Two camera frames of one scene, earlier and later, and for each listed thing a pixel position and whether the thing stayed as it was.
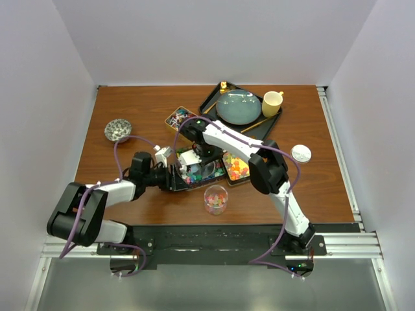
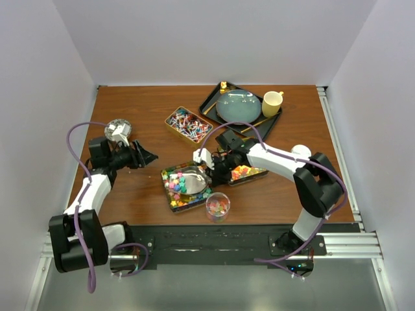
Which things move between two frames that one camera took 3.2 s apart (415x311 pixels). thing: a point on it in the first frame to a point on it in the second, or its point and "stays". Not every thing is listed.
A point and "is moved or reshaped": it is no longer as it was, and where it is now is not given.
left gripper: [177, 181] to [139, 157]
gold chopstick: [259, 123] stays
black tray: [257, 129] stays
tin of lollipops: [177, 117] stays
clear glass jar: [216, 197] is moved or reshaped
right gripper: [217, 155] to [217, 177]
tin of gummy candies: [237, 169] stays
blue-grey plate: [238, 107] stays
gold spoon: [224, 89] stays
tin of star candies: [195, 175] to [177, 201]
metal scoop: [205, 170] is moved or reshaped
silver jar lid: [301, 153] stays
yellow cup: [272, 102] stays
